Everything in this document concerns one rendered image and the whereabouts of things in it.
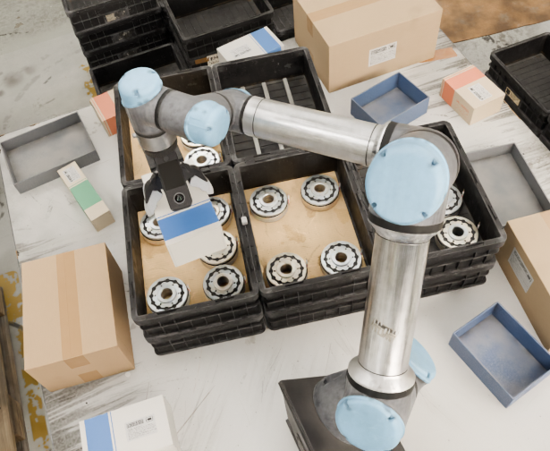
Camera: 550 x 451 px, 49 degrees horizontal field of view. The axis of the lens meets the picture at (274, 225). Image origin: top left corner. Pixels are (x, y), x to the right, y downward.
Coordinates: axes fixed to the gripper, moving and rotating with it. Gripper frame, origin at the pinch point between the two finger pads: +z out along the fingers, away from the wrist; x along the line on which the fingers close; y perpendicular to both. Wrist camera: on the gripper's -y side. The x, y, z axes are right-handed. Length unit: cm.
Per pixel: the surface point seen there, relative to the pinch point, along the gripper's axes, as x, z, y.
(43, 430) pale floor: 74, 111, 11
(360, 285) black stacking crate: -34.0, 26.9, -21.1
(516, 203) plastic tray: -90, 40, -9
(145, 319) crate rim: 16.6, 18.1, -12.6
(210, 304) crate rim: 1.7, 18.0, -15.3
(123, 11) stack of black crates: -9, 58, 158
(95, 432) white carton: 36, 32, -28
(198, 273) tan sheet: 1.6, 27.9, -0.4
